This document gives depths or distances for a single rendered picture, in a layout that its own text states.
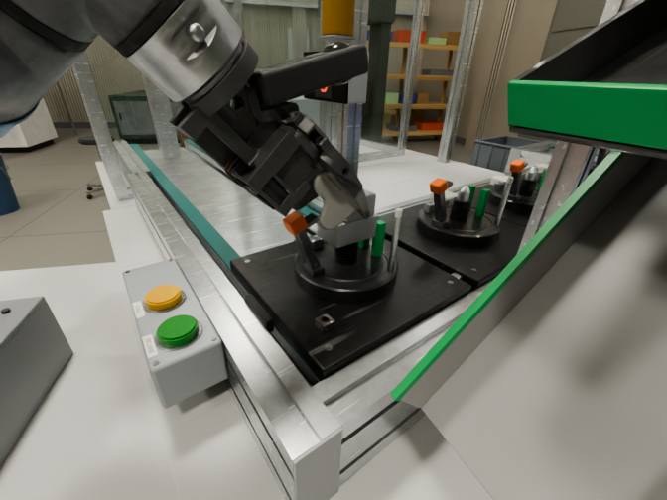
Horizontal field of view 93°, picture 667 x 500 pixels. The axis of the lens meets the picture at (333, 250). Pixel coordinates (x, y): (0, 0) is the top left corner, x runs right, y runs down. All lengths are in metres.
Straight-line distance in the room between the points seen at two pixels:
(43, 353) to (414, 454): 0.45
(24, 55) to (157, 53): 0.07
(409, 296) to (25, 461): 0.44
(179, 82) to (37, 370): 0.39
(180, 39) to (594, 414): 0.33
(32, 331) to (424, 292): 0.47
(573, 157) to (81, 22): 0.33
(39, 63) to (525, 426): 0.37
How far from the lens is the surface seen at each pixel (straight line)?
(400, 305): 0.39
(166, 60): 0.26
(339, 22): 0.57
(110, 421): 0.48
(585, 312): 0.27
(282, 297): 0.39
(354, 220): 0.38
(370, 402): 0.31
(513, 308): 0.27
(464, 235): 0.55
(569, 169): 0.28
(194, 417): 0.44
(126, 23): 0.26
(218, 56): 0.26
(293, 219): 0.35
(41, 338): 0.53
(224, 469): 0.40
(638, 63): 0.23
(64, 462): 0.47
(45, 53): 0.28
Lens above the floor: 1.21
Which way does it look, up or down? 29 degrees down
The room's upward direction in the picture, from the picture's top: 2 degrees clockwise
